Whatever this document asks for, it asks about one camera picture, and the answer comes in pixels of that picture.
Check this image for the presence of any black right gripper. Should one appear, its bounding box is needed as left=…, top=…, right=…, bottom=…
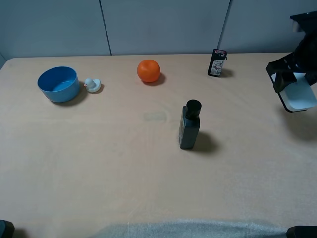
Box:
left=266, top=11, right=317, bottom=93

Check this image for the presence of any white whiteboard eraser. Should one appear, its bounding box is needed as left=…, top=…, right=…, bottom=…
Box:
left=277, top=72, right=317, bottom=113

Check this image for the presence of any black right robot base corner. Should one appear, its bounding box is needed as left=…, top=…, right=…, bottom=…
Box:
left=286, top=226, right=317, bottom=238

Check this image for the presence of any black left robot base corner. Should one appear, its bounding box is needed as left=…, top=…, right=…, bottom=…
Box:
left=0, top=220, right=15, bottom=238

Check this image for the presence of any black packaged card item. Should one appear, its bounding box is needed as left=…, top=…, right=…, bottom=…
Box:
left=208, top=49, right=227, bottom=77

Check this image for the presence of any black square bottle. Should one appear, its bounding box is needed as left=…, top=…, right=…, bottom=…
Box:
left=178, top=99, right=202, bottom=150

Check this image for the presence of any orange round fruit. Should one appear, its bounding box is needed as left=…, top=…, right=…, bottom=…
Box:
left=137, top=59, right=161, bottom=83

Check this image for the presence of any white rubber duck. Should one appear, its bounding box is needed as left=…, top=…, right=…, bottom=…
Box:
left=84, top=78, right=101, bottom=93

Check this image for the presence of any blue plastic bowl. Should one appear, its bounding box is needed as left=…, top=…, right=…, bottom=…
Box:
left=37, top=66, right=81, bottom=103

